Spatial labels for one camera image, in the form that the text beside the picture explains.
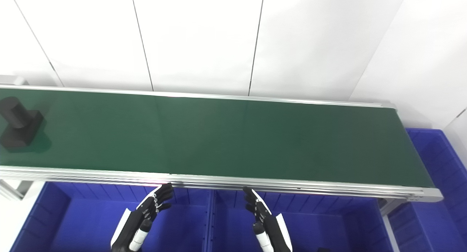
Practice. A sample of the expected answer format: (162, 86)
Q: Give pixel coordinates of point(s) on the grey conveyor end housing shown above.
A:
(12, 80)

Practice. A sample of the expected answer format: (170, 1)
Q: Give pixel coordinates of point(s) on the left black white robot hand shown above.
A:
(144, 212)

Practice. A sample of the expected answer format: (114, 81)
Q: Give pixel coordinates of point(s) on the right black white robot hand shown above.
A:
(268, 226)

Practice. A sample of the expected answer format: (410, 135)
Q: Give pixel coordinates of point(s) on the aluminium conveyor leg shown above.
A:
(14, 190)
(387, 217)

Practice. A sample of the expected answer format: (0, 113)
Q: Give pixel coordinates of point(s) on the blue plastic bin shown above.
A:
(434, 215)
(80, 222)
(328, 226)

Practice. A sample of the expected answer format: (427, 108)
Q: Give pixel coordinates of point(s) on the black cylinder block part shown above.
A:
(20, 129)

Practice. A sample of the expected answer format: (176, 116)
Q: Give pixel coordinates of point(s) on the green conveyor belt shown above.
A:
(219, 138)
(219, 184)

